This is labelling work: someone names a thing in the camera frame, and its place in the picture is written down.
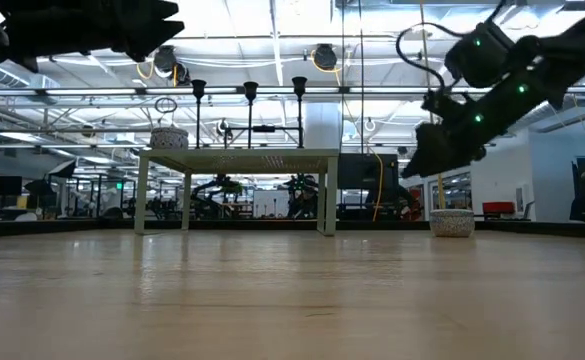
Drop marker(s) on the black box monitor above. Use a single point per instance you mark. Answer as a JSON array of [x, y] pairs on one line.
[[367, 172]]

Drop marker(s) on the tall black candle stick holder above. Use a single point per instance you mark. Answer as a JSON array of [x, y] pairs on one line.
[[250, 91], [198, 90], [299, 86]]

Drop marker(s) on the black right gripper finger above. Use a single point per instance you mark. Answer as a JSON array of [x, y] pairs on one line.
[[434, 150]]

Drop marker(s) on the red chair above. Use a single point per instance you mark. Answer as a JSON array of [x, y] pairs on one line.
[[498, 207]]

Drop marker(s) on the white speckled round tin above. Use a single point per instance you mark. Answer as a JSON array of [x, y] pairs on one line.
[[452, 223]]

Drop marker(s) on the patterned white bowl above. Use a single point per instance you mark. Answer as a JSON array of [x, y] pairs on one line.
[[169, 138]]

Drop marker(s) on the black background robot arm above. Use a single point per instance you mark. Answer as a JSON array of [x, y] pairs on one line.
[[302, 195], [217, 192]]

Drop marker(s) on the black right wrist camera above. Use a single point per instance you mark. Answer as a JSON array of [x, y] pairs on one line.
[[479, 55]]

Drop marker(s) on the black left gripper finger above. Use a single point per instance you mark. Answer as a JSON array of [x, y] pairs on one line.
[[154, 35], [159, 7]]

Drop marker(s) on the black table edge rail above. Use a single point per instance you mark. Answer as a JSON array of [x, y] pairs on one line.
[[522, 227]]

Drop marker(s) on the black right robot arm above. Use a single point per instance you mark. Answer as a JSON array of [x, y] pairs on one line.
[[582, 40]]

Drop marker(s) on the black overhead camera frame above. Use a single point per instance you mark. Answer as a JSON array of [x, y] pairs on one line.
[[264, 129]]

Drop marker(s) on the black background monitor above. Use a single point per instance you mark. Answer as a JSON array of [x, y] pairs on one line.
[[3, 186]]

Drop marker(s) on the small white riser shelf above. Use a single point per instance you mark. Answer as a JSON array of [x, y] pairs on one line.
[[252, 160]]

